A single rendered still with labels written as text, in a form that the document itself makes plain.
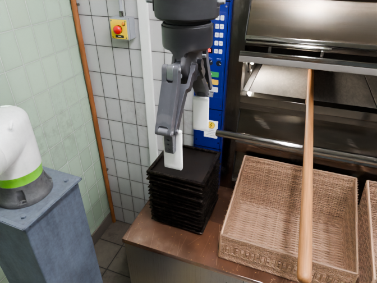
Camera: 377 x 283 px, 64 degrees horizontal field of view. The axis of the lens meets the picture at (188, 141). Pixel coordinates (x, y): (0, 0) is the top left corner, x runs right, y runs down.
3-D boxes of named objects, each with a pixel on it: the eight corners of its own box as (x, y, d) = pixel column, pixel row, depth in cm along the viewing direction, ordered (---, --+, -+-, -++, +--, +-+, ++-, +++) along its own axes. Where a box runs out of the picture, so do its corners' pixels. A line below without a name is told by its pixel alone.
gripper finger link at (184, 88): (198, 66, 46) (196, 62, 44) (182, 137, 44) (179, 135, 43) (175, 63, 47) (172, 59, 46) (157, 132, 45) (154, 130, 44)
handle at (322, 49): (244, 54, 126) (244, 54, 128) (328, 63, 117) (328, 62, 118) (246, 40, 124) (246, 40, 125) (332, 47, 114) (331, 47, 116)
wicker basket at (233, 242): (239, 191, 177) (243, 153, 162) (343, 217, 160) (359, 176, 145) (215, 258, 138) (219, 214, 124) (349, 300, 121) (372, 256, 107)
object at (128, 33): (119, 36, 154) (116, 14, 149) (136, 37, 151) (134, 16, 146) (111, 39, 149) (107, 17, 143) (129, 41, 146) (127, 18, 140)
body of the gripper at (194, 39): (174, 14, 48) (176, 71, 52) (150, 23, 41) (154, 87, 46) (220, 16, 45) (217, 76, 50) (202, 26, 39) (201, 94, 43)
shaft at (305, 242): (310, 288, 63) (313, 279, 61) (295, 284, 63) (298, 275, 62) (313, 58, 199) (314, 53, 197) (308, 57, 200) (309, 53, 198)
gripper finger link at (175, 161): (182, 129, 45) (180, 132, 44) (183, 168, 48) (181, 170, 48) (164, 127, 46) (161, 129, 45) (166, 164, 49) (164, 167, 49)
